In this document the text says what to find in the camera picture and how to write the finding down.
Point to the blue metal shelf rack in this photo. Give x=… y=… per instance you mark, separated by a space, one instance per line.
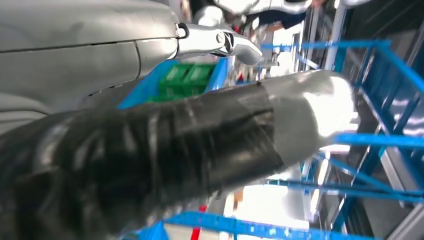
x=218 y=74
x=232 y=225

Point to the red barrier belt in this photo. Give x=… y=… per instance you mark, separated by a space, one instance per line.
x=198 y=228

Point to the green plastic crate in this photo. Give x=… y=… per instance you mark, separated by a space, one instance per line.
x=172 y=79
x=202 y=76

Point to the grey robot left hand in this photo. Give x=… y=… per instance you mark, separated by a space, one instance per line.
x=149 y=149

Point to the person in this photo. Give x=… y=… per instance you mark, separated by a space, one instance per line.
x=291 y=19

